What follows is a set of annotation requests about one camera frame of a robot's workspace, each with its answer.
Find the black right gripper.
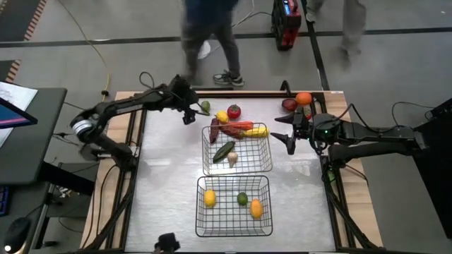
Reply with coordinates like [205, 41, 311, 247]
[270, 111, 315, 156]

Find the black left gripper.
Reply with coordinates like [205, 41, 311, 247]
[167, 74, 210, 126]

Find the dark red apple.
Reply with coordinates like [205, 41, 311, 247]
[281, 98, 299, 113]

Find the dark purple eggplant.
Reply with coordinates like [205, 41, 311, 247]
[209, 118, 220, 145]

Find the yellow corn cob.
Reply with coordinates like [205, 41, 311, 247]
[243, 126, 270, 139]

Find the orange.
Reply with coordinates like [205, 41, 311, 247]
[295, 92, 313, 107]

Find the orange carrot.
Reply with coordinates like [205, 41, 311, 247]
[218, 121, 254, 131]

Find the green cucumber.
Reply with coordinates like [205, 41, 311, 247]
[212, 140, 236, 164]

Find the silver wire basket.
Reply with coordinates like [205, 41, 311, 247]
[201, 122, 274, 176]

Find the large orange-yellow citrus fruit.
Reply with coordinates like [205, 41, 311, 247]
[249, 198, 264, 219]

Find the black wire basket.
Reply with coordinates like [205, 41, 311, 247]
[195, 175, 273, 238]

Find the black clamp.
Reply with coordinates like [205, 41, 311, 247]
[280, 80, 294, 97]

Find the person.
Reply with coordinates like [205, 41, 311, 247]
[305, 0, 368, 68]
[179, 0, 245, 87]

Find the red and black toolbox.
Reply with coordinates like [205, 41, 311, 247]
[270, 0, 303, 52]

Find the black cabinet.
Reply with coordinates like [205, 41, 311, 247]
[402, 98, 452, 241]

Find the black desk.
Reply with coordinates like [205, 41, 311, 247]
[0, 87, 96, 198]

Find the white paper sheet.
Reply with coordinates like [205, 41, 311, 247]
[0, 80, 39, 147]

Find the computer monitor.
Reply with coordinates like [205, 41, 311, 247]
[0, 97, 39, 130]

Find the black mat orange-striped edge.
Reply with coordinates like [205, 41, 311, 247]
[0, 59, 22, 84]
[0, 0, 48, 42]

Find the black keyboard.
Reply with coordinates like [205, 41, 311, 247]
[0, 186, 11, 217]

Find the black computer mouse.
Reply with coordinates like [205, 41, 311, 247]
[2, 217, 32, 254]

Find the black looped cable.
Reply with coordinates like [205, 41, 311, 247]
[139, 71, 155, 91]

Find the black table frame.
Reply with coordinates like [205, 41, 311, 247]
[81, 90, 375, 254]

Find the yellow floor cable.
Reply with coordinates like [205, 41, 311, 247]
[58, 0, 111, 124]

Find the white floor cable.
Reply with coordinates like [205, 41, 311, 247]
[231, 0, 257, 29]

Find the thin black cable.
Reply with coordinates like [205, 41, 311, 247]
[391, 101, 435, 123]

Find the black floor cable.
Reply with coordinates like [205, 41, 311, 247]
[246, 11, 273, 22]

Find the black teleoperation handle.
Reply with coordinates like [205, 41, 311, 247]
[154, 231, 181, 253]

